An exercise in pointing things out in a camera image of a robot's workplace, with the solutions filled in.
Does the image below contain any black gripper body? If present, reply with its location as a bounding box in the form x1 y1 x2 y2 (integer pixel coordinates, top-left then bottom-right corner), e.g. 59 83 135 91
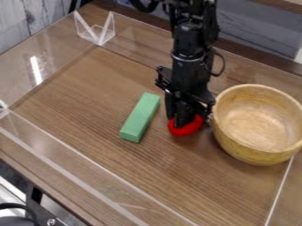
157 52 217 109

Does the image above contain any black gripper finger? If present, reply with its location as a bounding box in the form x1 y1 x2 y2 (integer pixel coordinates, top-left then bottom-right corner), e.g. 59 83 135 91
166 93 177 119
174 101 208 128

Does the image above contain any red plush strawberry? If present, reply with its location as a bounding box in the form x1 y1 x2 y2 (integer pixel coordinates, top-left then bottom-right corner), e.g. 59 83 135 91
168 115 205 137

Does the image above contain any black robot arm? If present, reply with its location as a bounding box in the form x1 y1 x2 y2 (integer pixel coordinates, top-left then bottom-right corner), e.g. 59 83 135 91
130 0 224 129

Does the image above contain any green rectangular block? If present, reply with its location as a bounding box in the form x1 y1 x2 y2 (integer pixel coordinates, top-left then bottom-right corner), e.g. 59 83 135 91
119 93 161 143

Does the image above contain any wooden bowl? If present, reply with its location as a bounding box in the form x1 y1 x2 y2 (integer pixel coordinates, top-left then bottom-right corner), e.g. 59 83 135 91
213 84 302 166

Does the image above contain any clear acrylic tray wall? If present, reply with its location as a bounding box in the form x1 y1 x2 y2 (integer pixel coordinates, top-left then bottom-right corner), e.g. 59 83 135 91
0 7 302 226

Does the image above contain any black table leg bracket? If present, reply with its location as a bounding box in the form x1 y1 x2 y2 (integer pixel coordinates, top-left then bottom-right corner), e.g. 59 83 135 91
26 186 67 226

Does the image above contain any black cable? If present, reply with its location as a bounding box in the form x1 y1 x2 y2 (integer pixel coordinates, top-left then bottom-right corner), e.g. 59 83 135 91
0 201 31 226

